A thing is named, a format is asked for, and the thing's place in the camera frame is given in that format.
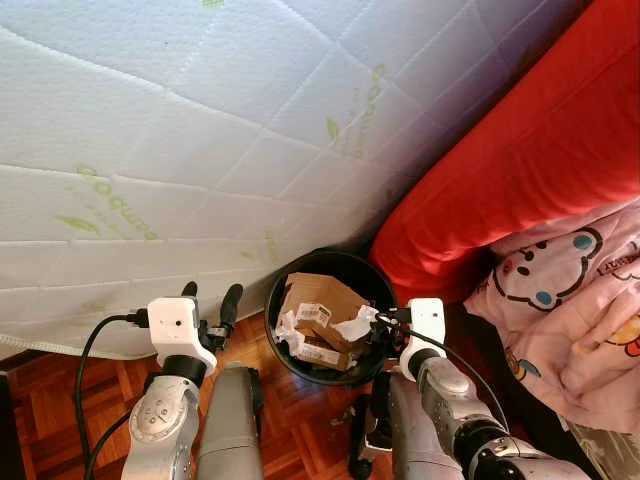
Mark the red fabric cushion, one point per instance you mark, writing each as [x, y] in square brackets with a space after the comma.
[530, 160]

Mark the white paper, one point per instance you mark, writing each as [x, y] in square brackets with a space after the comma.
[355, 325]
[287, 335]

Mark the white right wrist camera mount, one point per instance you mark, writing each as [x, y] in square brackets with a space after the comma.
[428, 322]

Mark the brown cardboard box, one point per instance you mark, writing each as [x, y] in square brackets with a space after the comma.
[325, 295]

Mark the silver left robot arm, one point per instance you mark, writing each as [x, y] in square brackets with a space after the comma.
[160, 425]

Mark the silver right robot leg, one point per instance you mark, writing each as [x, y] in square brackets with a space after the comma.
[408, 430]

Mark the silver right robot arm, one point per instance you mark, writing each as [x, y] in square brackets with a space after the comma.
[450, 390]

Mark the black round waste bin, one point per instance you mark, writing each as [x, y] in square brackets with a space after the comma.
[335, 262]

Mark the pink cartoon print blanket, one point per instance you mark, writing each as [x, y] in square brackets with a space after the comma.
[570, 330]

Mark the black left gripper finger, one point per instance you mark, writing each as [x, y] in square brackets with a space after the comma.
[189, 290]
[232, 300]

